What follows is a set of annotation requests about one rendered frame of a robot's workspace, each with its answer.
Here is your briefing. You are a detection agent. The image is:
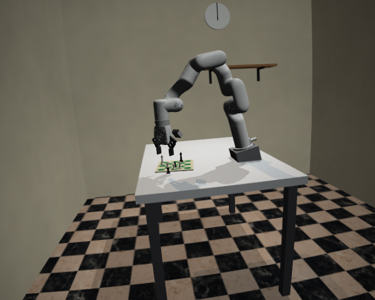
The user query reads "green and cream chessboard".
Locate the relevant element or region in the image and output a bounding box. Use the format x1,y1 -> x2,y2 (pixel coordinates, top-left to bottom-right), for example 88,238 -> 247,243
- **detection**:
155,159 -> 194,173

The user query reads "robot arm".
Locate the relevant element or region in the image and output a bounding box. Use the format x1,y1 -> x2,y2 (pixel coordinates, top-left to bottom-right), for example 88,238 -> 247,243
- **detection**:
153,51 -> 257,151

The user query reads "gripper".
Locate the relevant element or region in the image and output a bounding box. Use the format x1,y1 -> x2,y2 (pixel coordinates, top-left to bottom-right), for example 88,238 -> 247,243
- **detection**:
152,124 -> 177,156

